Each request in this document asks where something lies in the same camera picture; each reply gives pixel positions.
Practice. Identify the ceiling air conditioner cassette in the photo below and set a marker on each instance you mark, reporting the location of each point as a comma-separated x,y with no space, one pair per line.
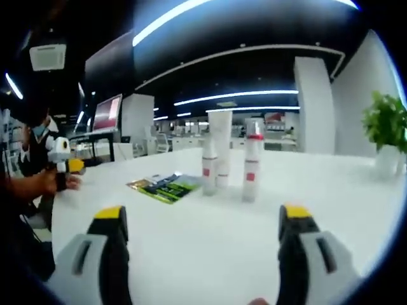
47,57

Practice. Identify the green black skincare sachet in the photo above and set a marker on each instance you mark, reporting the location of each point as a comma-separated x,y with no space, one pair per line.
171,192

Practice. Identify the long ceiling light strip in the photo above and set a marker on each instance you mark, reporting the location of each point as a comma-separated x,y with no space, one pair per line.
152,27

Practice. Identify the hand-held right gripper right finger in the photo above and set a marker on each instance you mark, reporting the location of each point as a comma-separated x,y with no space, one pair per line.
295,254

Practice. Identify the dark standing desk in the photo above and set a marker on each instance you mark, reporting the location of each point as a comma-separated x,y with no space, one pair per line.
112,149

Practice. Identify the computer monitor red screen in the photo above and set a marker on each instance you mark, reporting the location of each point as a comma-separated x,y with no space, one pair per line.
106,114

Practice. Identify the gold skincare sachet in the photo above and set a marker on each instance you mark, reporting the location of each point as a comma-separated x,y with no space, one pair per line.
138,183

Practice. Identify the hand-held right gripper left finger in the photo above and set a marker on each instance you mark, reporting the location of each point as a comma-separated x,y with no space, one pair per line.
108,254

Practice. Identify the person's right hand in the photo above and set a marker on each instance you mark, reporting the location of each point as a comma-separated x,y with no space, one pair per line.
258,302

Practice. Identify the thin ceiling light strip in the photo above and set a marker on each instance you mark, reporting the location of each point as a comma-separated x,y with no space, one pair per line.
238,94
270,108

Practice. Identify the blue face mask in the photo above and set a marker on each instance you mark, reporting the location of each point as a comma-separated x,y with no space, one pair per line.
38,130

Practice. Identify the blue white skincare sachet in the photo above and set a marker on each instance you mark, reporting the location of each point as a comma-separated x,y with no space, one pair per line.
160,179

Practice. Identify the person's left hand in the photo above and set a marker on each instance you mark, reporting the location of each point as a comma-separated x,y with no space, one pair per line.
71,183

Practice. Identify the white office workbenches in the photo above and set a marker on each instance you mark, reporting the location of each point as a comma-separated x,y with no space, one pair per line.
187,143

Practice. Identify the red-collared white skincare bottle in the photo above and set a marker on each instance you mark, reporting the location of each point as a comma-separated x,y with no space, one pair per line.
260,147

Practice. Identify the person's dark clothed torso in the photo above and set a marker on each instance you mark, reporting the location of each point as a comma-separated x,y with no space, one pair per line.
35,152

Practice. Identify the white skincare tube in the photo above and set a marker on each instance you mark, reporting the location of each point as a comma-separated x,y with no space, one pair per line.
221,136

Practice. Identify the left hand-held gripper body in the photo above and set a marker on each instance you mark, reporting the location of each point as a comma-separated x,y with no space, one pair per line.
57,155

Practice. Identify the potted green plant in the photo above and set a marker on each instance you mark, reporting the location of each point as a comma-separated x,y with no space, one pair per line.
384,120

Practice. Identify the white square pillar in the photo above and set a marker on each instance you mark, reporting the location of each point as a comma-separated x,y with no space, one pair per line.
314,105
138,124

